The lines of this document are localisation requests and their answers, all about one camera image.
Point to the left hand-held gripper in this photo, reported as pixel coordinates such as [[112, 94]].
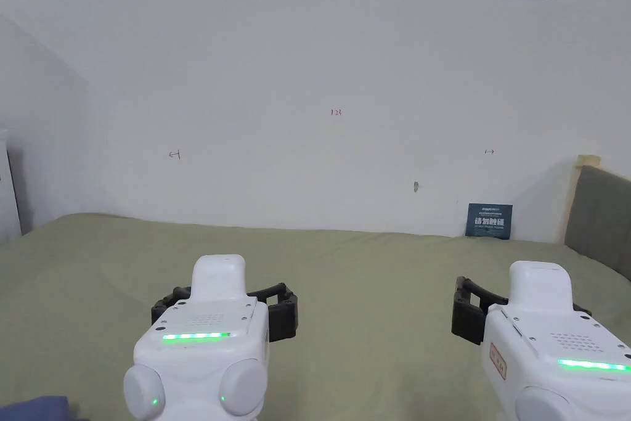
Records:
[[207, 342]]

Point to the dark blue sign card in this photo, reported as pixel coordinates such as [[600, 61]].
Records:
[[489, 222]]

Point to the dark blue garment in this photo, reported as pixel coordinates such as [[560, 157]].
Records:
[[34, 408]]

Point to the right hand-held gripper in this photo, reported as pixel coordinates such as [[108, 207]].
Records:
[[547, 342]]

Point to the grey-green padded headboard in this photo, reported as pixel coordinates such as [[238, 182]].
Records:
[[604, 223]]

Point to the bed with pale green sheet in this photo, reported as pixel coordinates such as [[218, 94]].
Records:
[[369, 283]]

